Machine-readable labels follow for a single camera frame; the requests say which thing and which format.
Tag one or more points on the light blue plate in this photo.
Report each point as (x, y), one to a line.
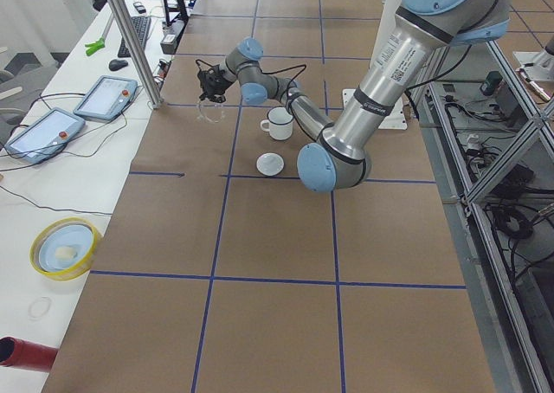
(65, 247)

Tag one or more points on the white enamel mug blue rim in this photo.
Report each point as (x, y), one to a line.
(278, 124)

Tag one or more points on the aluminium side frame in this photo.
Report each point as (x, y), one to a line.
(491, 146)

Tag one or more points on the grey teach pendant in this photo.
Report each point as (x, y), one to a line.
(46, 137)
(107, 98)

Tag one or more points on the red cylinder tube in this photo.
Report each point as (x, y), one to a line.
(26, 355)

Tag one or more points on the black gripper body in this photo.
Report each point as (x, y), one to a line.
(213, 83)

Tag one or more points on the aluminium frame post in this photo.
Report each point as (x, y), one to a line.
(137, 51)

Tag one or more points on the green handled tool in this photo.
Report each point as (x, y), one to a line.
(93, 47)

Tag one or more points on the clear glass funnel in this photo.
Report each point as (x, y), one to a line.
(210, 112)

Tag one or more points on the far grey teach pendant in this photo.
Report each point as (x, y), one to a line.
(107, 98)

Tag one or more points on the near grey teach pendant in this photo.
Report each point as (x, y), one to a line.
(46, 137)

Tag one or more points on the white ceramic lid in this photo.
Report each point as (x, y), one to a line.
(270, 164)

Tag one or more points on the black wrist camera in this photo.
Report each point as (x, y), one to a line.
(203, 76)

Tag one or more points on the yellow tape roll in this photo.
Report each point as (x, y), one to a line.
(72, 272)

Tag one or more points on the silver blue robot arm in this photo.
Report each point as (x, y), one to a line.
(336, 158)

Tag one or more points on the black computer mouse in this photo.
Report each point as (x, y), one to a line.
(117, 64)

